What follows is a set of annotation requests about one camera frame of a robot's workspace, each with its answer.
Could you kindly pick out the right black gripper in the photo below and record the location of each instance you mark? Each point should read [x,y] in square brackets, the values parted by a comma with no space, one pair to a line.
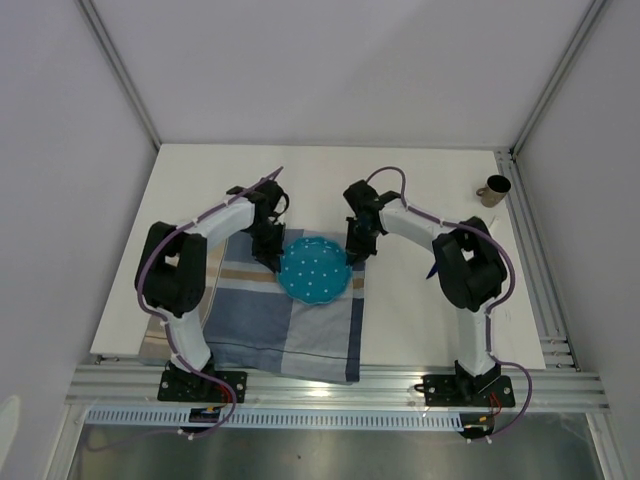
[355,252]

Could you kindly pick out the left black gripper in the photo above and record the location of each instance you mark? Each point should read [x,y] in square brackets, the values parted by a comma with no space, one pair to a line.
[271,256]

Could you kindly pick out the teal dotted plate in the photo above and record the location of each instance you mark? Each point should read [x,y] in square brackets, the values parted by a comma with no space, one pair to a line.
[314,271]

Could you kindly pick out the blue beige checked cloth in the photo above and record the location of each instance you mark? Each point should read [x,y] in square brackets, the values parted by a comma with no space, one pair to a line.
[249,321]

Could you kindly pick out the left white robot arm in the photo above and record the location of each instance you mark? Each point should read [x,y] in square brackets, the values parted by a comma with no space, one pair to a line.
[170,281]

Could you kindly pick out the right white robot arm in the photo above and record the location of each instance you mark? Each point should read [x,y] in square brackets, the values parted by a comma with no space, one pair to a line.
[468,263]

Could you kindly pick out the purple knife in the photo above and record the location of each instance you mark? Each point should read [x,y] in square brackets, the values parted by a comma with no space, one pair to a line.
[432,272]

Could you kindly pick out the brown mug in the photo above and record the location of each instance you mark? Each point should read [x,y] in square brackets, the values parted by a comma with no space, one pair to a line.
[494,191]

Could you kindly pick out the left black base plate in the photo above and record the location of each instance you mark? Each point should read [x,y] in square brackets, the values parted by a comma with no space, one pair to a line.
[177,385]

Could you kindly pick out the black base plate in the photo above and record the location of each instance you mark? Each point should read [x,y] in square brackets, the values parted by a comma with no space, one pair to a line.
[177,385]
[440,390]

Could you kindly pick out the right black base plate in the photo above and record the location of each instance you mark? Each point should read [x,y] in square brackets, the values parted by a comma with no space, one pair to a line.
[440,390]

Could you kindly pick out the white slotted cable duct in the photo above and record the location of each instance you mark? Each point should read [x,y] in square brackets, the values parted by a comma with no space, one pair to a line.
[205,417]

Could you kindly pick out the aluminium mounting rail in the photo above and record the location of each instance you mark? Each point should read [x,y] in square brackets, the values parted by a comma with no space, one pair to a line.
[383,388]

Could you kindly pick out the left aluminium frame post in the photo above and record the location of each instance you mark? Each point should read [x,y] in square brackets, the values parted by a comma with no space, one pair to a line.
[99,31]

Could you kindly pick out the aluminium frame post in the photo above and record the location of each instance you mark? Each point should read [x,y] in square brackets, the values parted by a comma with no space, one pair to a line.
[99,31]
[578,40]

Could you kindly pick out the right aluminium frame post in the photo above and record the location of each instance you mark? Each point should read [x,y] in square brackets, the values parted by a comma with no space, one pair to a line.
[578,40]

